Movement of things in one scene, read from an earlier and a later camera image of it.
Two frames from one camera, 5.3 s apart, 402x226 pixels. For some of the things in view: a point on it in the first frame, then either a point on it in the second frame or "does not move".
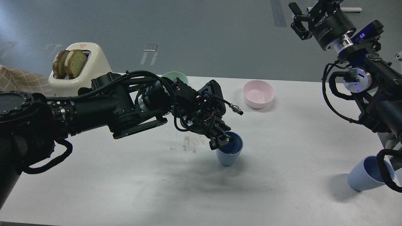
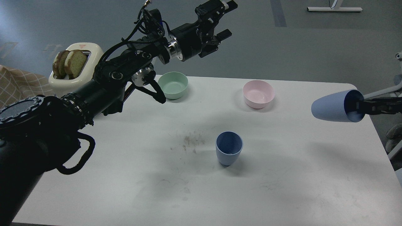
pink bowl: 257,93 does not move
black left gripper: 200,112 → 185,41
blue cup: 366,173 → 339,106
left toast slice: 58,65 does not move
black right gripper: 333,28 → 374,106
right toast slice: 75,61 does not move
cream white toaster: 95,65 does not move
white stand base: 345,9 does not move
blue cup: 228,154 does not move
